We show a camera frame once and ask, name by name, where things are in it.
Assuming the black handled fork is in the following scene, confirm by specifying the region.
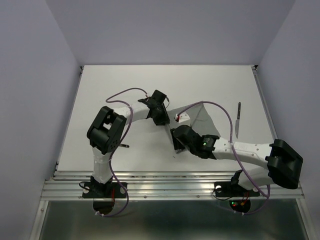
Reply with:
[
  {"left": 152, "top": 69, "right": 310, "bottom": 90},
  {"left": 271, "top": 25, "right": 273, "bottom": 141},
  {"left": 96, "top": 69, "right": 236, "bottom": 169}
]
[{"left": 119, "top": 144, "right": 130, "bottom": 148}]

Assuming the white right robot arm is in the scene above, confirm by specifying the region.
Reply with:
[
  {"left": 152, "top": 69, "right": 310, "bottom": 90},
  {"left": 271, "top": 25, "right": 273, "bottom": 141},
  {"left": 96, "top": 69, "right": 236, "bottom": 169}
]
[{"left": 171, "top": 125, "right": 303, "bottom": 195}]

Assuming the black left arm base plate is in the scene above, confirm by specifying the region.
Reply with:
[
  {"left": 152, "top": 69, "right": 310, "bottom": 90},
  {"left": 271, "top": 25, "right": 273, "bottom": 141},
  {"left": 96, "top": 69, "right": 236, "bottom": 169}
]
[{"left": 78, "top": 181, "right": 126, "bottom": 199}]

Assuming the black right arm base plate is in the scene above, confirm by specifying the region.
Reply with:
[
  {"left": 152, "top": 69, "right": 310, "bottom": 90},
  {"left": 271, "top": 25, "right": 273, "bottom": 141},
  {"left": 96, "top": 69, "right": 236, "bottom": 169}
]
[{"left": 213, "top": 181, "right": 260, "bottom": 198}]

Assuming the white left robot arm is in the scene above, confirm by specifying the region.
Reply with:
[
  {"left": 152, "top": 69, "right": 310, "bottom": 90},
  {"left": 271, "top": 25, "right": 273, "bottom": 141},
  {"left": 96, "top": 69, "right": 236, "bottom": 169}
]
[{"left": 86, "top": 90, "right": 170, "bottom": 197}]

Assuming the black handled knife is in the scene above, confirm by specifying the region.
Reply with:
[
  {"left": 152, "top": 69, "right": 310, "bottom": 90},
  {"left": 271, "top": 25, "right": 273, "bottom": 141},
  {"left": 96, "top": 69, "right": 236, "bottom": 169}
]
[{"left": 235, "top": 102, "right": 242, "bottom": 139}]

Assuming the grey cloth napkin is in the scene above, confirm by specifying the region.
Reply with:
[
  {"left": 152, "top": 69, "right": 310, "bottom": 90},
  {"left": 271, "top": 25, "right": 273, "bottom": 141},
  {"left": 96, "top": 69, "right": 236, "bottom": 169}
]
[{"left": 166, "top": 103, "right": 221, "bottom": 143}]

